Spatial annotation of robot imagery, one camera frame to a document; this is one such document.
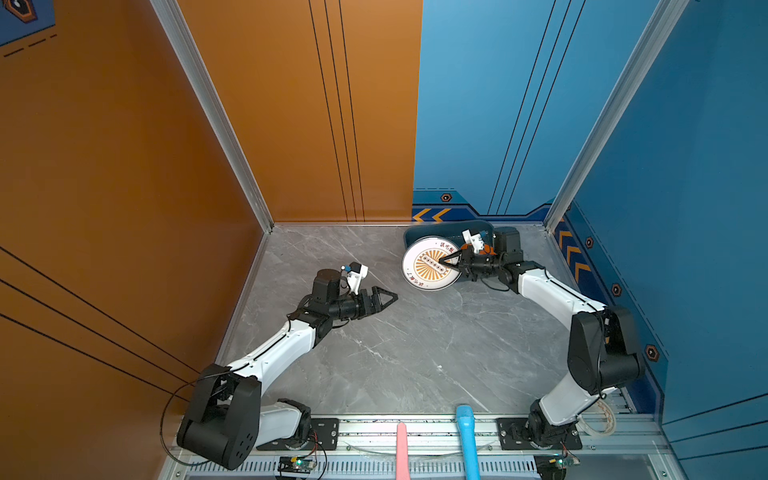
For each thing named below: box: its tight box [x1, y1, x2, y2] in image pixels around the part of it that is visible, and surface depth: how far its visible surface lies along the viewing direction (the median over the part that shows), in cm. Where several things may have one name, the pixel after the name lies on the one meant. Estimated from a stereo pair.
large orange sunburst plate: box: [402, 236, 462, 291], surface depth 86 cm
